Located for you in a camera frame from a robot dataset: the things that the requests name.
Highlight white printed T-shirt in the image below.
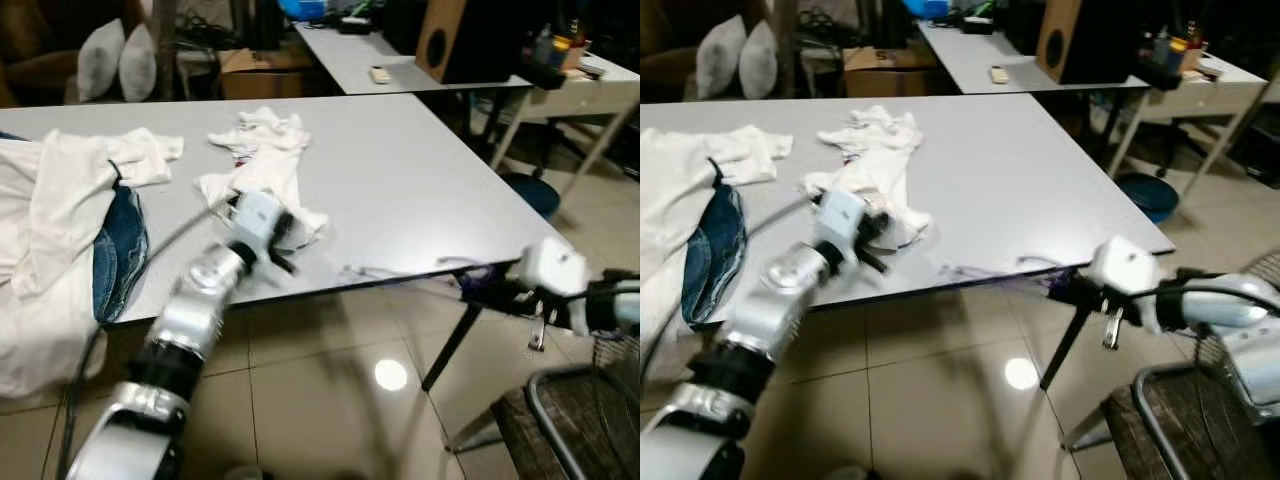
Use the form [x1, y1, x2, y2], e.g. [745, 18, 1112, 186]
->
[195, 105, 331, 251]
[800, 105, 936, 251]

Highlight plain white T-shirt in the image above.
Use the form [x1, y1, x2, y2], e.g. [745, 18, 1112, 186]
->
[640, 125, 796, 331]
[0, 127, 186, 401]

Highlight black folding table leg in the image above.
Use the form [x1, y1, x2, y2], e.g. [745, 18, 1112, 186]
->
[1038, 305, 1096, 393]
[420, 300, 483, 393]

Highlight blue round stool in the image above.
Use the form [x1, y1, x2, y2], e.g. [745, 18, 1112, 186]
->
[1115, 172, 1181, 223]
[500, 172, 561, 221]

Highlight brown wicker chair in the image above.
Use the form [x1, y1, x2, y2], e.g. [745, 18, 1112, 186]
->
[490, 330, 641, 480]
[1100, 335, 1280, 480]

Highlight blue denim garment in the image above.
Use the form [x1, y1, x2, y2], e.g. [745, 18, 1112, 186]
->
[682, 178, 746, 326]
[92, 178, 151, 324]

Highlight open brown cardboard box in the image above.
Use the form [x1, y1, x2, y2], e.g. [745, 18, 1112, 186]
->
[218, 45, 336, 101]
[842, 45, 951, 99]

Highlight grey draped cloth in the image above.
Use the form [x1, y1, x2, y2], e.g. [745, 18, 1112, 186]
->
[152, 0, 183, 101]
[772, 0, 801, 101]

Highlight grey white pillow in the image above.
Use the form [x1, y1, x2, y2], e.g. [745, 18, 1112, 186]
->
[118, 22, 159, 103]
[77, 18, 126, 103]
[740, 20, 779, 101]
[695, 15, 746, 101]

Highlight white long desk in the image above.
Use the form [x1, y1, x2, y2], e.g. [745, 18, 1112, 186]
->
[295, 20, 641, 176]
[915, 20, 1271, 181]

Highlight black caddy with bottles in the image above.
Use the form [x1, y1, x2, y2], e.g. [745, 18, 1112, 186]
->
[1135, 28, 1213, 91]
[518, 28, 593, 91]

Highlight wooden loudspeaker box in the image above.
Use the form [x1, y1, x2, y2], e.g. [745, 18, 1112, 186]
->
[1035, 0, 1151, 86]
[415, 0, 533, 86]

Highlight brown leather armchair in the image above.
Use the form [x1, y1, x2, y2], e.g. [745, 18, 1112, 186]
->
[0, 0, 96, 108]
[640, 0, 716, 101]

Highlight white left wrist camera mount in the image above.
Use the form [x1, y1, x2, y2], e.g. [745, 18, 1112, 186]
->
[812, 187, 869, 263]
[228, 190, 289, 263]

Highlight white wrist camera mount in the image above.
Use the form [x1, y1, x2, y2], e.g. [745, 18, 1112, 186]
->
[515, 237, 593, 336]
[228, 190, 289, 263]
[1088, 235, 1166, 336]
[812, 187, 869, 263]

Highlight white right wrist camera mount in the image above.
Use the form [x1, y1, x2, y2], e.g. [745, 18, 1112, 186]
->
[515, 237, 593, 336]
[1088, 235, 1166, 336]

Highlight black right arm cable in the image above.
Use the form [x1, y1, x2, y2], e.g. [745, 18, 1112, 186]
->
[560, 283, 641, 301]
[1140, 283, 1280, 301]

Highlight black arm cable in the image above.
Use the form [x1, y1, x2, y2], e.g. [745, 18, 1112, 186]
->
[60, 195, 236, 480]
[1140, 283, 1280, 301]
[640, 195, 821, 401]
[560, 283, 641, 301]

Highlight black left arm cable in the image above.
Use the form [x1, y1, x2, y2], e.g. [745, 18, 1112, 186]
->
[60, 195, 236, 480]
[640, 195, 821, 401]

